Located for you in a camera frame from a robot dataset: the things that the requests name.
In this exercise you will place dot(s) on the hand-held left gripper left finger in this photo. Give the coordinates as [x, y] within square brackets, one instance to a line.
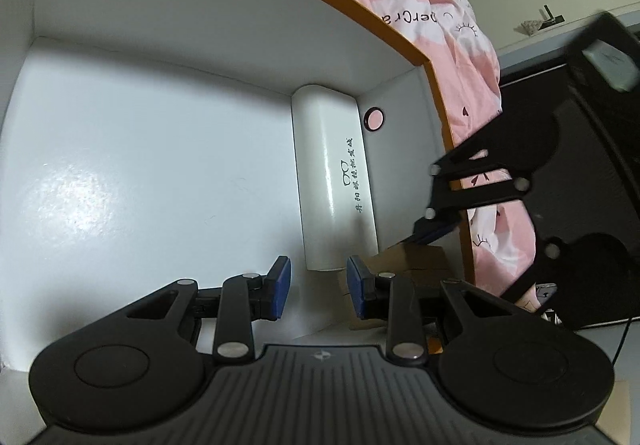
[282, 285]

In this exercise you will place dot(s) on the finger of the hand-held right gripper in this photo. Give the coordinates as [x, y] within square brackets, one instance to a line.
[540, 270]
[475, 199]

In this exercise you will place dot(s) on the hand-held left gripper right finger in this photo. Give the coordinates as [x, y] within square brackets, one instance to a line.
[356, 285]

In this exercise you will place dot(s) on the white glasses case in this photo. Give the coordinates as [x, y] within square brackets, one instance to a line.
[325, 175]

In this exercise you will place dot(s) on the orange cardboard box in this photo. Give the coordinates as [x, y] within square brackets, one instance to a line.
[150, 150]

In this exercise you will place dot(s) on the small round pink disc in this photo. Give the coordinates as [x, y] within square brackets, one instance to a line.
[374, 119]

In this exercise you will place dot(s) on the small patterned paper object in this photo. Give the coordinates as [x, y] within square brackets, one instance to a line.
[530, 26]

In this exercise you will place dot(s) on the small black stand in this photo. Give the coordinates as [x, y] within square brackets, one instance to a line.
[551, 17]

